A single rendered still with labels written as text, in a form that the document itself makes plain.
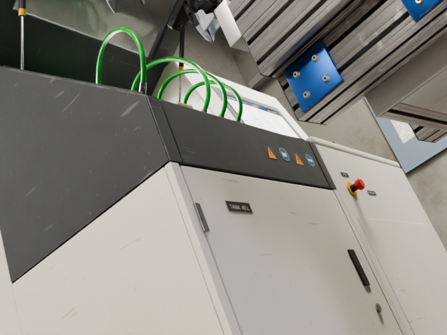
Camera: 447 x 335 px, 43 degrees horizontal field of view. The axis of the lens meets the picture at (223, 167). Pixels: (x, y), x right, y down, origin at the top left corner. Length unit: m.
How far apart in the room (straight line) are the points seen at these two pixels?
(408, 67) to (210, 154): 0.46
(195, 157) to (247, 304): 0.32
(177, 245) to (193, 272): 0.06
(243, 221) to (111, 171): 0.29
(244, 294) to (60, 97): 0.65
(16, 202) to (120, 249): 0.40
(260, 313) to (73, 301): 0.43
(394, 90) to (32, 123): 0.88
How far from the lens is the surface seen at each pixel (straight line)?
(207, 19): 1.56
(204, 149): 1.21
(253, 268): 1.13
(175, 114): 1.21
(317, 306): 1.26
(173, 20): 1.65
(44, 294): 1.38
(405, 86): 0.99
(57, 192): 1.36
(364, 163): 2.01
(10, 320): 1.50
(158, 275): 1.10
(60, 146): 1.37
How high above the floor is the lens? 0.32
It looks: 23 degrees up
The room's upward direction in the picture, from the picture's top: 22 degrees counter-clockwise
